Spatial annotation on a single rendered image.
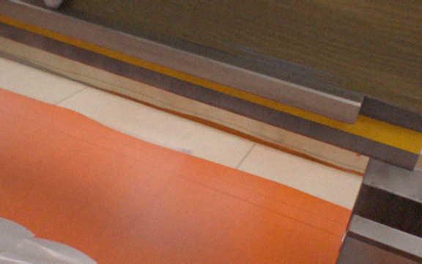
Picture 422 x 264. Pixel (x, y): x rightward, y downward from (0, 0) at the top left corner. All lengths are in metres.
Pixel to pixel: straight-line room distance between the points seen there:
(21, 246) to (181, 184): 0.12
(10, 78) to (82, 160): 0.15
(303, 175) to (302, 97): 0.18
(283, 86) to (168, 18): 0.07
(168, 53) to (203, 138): 0.19
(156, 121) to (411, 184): 0.22
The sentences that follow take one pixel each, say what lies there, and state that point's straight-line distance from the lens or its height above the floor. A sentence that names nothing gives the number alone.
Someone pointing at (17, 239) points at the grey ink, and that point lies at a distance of 0.31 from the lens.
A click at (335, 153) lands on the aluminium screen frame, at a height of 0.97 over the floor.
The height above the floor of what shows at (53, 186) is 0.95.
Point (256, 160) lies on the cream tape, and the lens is 0.40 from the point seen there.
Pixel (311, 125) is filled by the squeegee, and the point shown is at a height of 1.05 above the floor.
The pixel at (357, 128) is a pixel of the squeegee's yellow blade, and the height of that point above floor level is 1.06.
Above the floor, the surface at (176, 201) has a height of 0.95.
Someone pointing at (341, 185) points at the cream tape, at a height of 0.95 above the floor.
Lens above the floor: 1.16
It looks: 28 degrees down
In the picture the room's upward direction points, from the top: 10 degrees clockwise
